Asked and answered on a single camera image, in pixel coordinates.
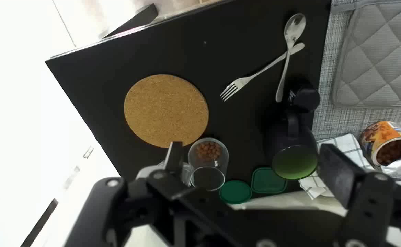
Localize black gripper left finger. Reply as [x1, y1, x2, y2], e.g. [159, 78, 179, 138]
[163, 140, 187, 174]

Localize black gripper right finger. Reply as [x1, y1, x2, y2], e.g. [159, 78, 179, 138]
[317, 143, 372, 210]

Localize clear glass cup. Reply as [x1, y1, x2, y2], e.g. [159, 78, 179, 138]
[187, 136, 231, 193]

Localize white checkered cloth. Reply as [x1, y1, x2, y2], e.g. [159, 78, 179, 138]
[298, 132, 401, 202]

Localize round cork trivet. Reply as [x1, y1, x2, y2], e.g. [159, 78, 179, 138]
[122, 73, 210, 149]

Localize orange printed can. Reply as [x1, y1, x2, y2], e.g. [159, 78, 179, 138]
[357, 119, 401, 167]

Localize grey woven placemat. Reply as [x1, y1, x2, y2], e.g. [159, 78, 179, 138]
[310, 0, 401, 182]

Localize round green lid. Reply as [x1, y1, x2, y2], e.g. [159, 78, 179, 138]
[217, 178, 254, 206]

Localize square green lid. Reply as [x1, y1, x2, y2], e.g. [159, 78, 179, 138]
[250, 166, 290, 197]

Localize small black cap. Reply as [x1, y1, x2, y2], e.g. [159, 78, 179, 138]
[290, 88, 323, 112]

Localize silver fork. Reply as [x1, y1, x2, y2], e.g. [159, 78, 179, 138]
[218, 41, 306, 103]

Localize black side table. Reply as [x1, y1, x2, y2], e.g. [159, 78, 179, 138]
[44, 0, 334, 213]

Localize grey quilted pot holder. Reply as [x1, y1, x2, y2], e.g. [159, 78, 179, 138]
[331, 1, 401, 110]

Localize silver spoon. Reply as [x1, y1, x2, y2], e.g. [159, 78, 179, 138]
[273, 12, 308, 104]

